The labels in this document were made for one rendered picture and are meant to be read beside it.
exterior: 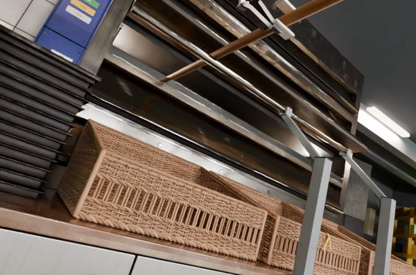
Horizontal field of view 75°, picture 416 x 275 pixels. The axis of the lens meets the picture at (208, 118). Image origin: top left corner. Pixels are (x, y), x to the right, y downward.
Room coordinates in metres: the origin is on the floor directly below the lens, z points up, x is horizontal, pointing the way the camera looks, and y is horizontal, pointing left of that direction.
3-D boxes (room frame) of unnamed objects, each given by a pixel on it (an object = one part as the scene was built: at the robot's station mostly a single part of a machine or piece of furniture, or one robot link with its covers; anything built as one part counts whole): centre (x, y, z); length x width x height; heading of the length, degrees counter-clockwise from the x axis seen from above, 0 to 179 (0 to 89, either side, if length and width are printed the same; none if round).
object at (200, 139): (1.48, -0.30, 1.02); 1.79 x 0.11 x 0.19; 120
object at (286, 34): (0.57, -0.10, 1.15); 0.07 x 0.03 x 0.01; 119
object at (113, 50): (1.50, -0.28, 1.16); 1.80 x 0.06 x 0.04; 120
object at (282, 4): (0.57, -0.10, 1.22); 0.07 x 0.03 x 0.01; 119
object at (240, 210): (0.95, 0.08, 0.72); 0.56 x 0.49 x 0.28; 120
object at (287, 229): (1.25, -0.44, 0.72); 0.56 x 0.49 x 0.28; 120
